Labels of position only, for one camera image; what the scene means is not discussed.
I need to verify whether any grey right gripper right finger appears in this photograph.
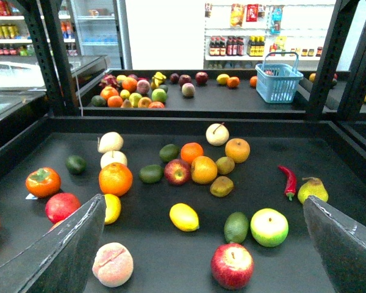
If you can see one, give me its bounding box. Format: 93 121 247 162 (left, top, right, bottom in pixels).
303 195 366 292

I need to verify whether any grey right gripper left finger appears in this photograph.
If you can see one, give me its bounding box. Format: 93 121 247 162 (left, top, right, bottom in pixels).
0 194 106 292

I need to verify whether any yellow lemon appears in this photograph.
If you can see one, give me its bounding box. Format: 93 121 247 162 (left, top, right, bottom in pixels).
104 194 121 225
169 203 199 232

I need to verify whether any pink peach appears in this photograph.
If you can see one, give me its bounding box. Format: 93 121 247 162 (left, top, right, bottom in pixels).
92 242 134 288

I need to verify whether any red pomegranate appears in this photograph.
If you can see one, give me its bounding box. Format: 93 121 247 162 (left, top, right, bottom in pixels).
45 193 81 224

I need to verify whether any yellow pear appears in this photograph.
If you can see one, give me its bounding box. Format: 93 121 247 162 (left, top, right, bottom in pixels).
297 177 329 204

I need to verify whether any orange persimmon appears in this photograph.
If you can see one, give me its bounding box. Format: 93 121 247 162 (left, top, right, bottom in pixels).
25 167 61 198

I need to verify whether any green apple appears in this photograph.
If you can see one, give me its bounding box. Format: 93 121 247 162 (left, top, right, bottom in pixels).
250 208 289 247

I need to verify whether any red chili pepper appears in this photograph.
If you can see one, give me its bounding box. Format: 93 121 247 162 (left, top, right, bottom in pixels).
278 165 297 201

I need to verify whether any dark green avocado left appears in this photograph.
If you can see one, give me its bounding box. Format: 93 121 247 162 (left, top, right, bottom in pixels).
65 155 87 175

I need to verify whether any dark green avocado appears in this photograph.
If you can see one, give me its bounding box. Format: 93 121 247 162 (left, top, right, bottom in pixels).
139 164 164 184
65 155 87 175

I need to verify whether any large orange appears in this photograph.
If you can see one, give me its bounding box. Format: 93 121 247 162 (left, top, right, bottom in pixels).
99 162 133 197

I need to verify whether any white pear left lower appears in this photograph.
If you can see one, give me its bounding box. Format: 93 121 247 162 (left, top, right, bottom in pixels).
100 151 127 168

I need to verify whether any green avocado front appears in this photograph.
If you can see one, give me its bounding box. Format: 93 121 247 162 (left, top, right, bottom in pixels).
224 212 249 244

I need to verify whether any red apple front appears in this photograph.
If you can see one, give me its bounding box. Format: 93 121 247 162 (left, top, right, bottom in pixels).
210 243 254 290

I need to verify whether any white pear left upper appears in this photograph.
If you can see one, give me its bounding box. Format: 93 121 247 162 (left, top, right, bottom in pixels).
97 132 124 154

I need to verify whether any brown kiwi lower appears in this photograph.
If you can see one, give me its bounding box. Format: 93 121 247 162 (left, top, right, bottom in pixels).
210 176 234 198

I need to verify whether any brown kiwi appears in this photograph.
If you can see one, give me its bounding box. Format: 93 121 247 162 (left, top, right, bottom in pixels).
210 176 234 198
216 156 235 175

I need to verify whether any red yellow apple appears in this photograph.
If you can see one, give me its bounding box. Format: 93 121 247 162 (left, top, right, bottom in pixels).
164 159 191 186

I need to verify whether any brown kiwi upper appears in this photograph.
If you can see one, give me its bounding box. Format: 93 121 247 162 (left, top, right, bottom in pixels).
216 156 235 175

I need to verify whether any green lime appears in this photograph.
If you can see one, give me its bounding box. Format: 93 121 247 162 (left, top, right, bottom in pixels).
159 143 180 163

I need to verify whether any small orange tangerine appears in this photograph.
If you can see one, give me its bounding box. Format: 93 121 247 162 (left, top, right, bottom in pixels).
180 142 204 165

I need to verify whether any white pear with stem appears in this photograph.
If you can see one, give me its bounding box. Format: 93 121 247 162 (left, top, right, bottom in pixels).
206 123 229 147

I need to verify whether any far fruit pile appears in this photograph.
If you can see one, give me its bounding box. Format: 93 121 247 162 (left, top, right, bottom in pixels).
90 71 168 109

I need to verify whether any blue shopping basket far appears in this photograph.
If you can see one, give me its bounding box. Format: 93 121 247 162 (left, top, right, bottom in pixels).
255 52 304 104

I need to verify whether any dark sauce bottles row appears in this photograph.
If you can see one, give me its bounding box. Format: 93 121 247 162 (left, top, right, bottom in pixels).
207 35 266 57

